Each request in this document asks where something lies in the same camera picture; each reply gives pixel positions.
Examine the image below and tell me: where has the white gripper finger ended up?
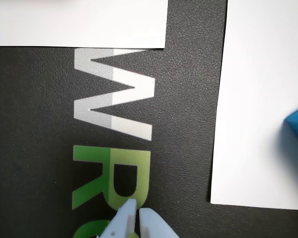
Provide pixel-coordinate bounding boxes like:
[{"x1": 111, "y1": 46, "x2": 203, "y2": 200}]
[
  {"x1": 138, "y1": 207, "x2": 181, "y2": 238},
  {"x1": 96, "y1": 198, "x2": 138, "y2": 238}
]

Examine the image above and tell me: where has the white paper sheet marked home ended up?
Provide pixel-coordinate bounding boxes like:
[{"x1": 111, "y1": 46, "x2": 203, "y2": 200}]
[{"x1": 210, "y1": 0, "x2": 298, "y2": 211}]

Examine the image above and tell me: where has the white paper sheet marked 1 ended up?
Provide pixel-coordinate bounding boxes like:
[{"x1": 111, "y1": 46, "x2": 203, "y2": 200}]
[{"x1": 0, "y1": 0, "x2": 169, "y2": 50}]

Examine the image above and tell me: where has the dark mat with printed letters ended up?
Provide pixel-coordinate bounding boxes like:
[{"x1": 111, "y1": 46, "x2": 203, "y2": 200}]
[{"x1": 0, "y1": 0, "x2": 298, "y2": 238}]

